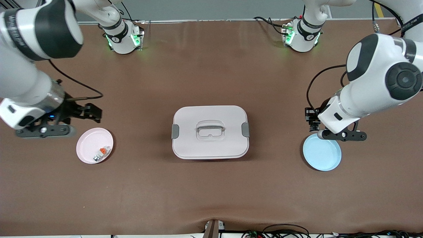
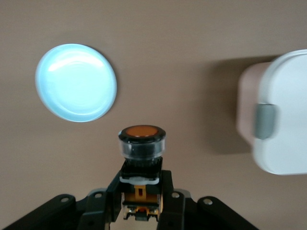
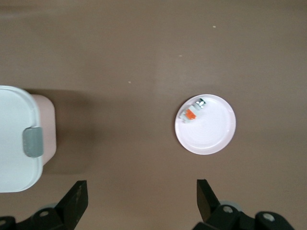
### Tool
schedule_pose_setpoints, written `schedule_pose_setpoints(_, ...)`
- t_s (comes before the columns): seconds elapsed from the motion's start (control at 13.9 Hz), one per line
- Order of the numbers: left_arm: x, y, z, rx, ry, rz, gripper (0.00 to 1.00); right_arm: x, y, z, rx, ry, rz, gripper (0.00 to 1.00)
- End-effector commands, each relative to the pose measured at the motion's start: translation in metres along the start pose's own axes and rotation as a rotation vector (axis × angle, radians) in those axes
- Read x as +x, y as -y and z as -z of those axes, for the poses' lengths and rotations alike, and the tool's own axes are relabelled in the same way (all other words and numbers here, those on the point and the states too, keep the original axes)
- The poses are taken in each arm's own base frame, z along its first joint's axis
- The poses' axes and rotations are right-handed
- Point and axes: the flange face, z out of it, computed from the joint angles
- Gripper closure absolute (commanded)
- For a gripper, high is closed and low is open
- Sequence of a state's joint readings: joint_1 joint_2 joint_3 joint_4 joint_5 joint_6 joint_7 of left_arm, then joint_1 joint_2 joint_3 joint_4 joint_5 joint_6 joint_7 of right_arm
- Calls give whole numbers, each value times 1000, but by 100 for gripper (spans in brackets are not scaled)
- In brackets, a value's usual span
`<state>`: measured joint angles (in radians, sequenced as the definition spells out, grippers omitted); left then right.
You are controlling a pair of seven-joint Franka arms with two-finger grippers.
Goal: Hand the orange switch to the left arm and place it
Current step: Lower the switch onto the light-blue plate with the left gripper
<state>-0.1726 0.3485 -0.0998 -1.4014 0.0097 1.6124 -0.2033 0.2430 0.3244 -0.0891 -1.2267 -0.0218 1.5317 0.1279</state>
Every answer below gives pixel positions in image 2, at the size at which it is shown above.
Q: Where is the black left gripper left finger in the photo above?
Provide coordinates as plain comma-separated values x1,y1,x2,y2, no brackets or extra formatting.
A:
0,170,122,230

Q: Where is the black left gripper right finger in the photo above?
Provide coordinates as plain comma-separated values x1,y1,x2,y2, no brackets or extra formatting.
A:
157,169,261,230

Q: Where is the orange push button switch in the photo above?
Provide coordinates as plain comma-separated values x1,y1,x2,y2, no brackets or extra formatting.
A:
117,124,167,222

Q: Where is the white lidded storage box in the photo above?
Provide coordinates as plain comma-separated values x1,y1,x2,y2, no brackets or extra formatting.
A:
236,49,307,176

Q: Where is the light blue plate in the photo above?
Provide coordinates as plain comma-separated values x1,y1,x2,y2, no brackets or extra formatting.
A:
35,43,118,123

